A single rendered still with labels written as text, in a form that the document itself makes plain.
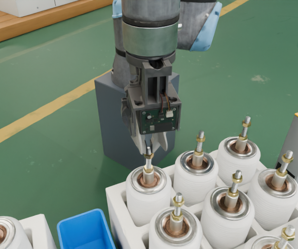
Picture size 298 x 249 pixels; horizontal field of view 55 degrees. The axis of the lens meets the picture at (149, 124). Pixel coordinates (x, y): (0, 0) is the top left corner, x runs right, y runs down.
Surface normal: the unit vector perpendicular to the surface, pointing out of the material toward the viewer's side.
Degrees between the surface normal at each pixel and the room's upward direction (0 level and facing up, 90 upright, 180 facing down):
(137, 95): 0
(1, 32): 90
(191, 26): 78
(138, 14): 91
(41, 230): 0
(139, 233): 0
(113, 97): 90
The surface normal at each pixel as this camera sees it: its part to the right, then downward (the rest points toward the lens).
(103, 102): -0.61, 0.49
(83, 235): 0.39, 0.54
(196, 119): 0.00, -0.79
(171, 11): 0.72, 0.43
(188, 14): -0.18, 0.48
